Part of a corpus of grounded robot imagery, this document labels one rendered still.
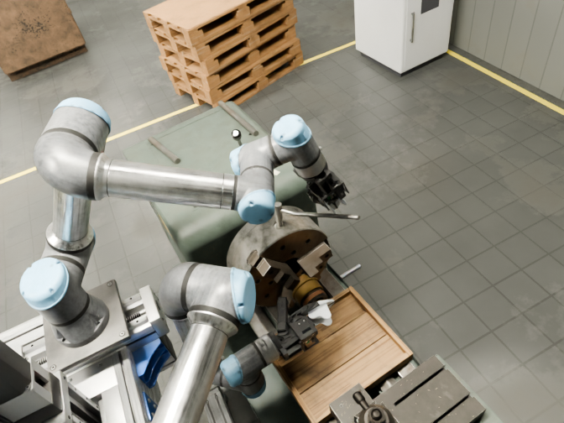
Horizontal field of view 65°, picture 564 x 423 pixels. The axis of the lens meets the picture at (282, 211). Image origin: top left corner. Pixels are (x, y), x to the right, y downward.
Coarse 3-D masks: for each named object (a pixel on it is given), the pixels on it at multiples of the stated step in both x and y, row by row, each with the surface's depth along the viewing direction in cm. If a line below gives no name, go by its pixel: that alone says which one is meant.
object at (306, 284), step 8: (304, 280) 129; (312, 280) 130; (296, 288) 129; (304, 288) 128; (312, 288) 128; (320, 288) 130; (296, 296) 130; (304, 296) 128; (312, 296) 127; (320, 296) 127; (304, 304) 128
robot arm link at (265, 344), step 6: (264, 336) 121; (258, 342) 119; (264, 342) 119; (270, 342) 119; (258, 348) 125; (264, 348) 118; (270, 348) 118; (276, 348) 119; (264, 354) 117; (270, 354) 118; (276, 354) 119; (270, 360) 118
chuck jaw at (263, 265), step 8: (256, 256) 128; (256, 264) 128; (264, 264) 127; (272, 264) 127; (280, 264) 131; (264, 272) 126; (272, 272) 127; (280, 272) 128; (288, 272) 130; (280, 280) 128; (288, 280) 129; (296, 280) 129; (288, 288) 129
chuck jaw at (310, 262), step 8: (312, 248) 138; (320, 248) 137; (328, 248) 136; (304, 256) 137; (312, 256) 136; (320, 256) 136; (328, 256) 138; (304, 264) 135; (312, 264) 135; (320, 264) 134; (304, 272) 138; (312, 272) 133
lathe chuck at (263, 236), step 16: (272, 224) 131; (288, 224) 131; (304, 224) 132; (256, 240) 129; (272, 240) 127; (288, 240) 129; (304, 240) 133; (320, 240) 138; (240, 256) 131; (272, 256) 130; (288, 256) 134; (256, 272) 130; (320, 272) 148; (256, 288) 134; (272, 288) 139; (256, 304) 139; (272, 304) 144
